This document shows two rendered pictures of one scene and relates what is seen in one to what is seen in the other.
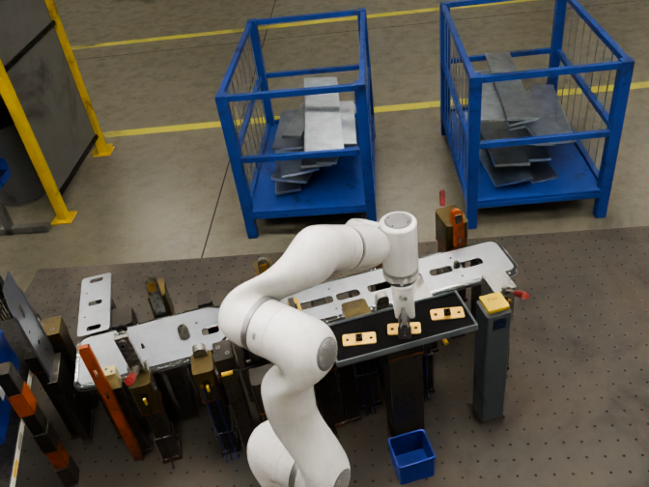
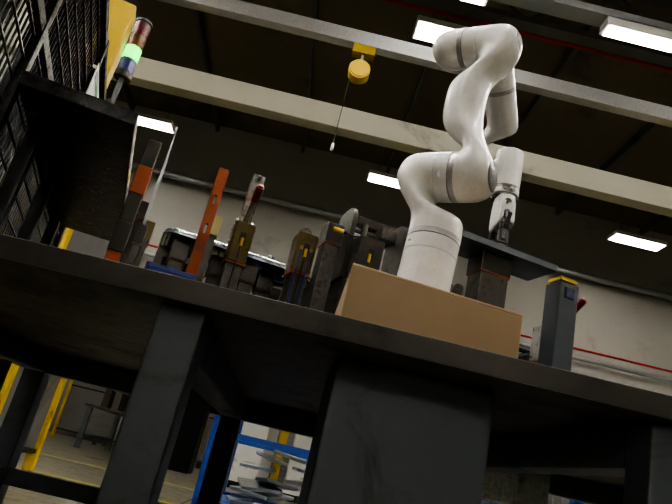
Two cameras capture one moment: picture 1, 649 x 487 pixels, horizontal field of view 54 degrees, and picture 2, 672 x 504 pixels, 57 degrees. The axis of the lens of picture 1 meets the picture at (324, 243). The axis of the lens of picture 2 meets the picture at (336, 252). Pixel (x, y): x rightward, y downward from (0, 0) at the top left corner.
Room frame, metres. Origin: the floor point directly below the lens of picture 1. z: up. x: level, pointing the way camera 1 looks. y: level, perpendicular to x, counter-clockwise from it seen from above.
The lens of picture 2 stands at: (-0.46, 0.51, 0.45)
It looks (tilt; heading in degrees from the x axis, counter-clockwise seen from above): 20 degrees up; 352
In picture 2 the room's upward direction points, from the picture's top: 13 degrees clockwise
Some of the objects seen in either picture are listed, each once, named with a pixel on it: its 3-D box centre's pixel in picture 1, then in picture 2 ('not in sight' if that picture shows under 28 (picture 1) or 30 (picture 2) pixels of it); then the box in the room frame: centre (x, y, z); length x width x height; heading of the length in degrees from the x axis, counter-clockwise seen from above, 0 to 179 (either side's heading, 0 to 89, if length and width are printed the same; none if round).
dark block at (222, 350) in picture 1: (238, 399); (316, 294); (1.20, 0.31, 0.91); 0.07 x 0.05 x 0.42; 9
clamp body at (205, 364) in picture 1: (217, 409); (291, 298); (1.20, 0.38, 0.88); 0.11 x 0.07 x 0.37; 9
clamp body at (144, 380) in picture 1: (156, 420); (228, 283); (1.20, 0.55, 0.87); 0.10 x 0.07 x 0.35; 9
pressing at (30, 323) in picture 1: (31, 327); (159, 179); (1.35, 0.84, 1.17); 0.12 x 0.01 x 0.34; 9
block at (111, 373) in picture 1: (128, 411); (197, 275); (1.24, 0.64, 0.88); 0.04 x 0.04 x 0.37; 9
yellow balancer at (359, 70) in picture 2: not in sight; (352, 98); (3.16, 0.16, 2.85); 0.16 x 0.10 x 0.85; 83
